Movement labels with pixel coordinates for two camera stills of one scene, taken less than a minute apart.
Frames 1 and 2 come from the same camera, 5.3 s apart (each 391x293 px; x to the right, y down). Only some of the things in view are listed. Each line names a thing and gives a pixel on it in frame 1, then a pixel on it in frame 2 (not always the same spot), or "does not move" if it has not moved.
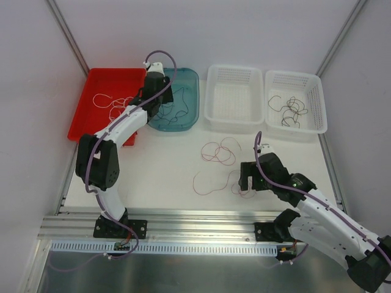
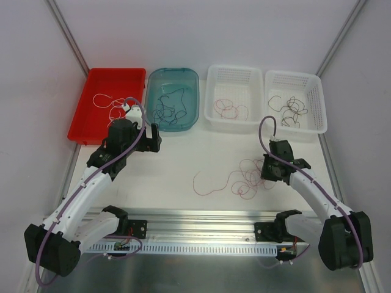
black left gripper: [167, 91] → [146, 140]
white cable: [111, 109] does not move
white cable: [113, 102] does not move
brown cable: [296, 107] does not move
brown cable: [268, 103] does not move
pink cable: [219, 145] → [225, 108]
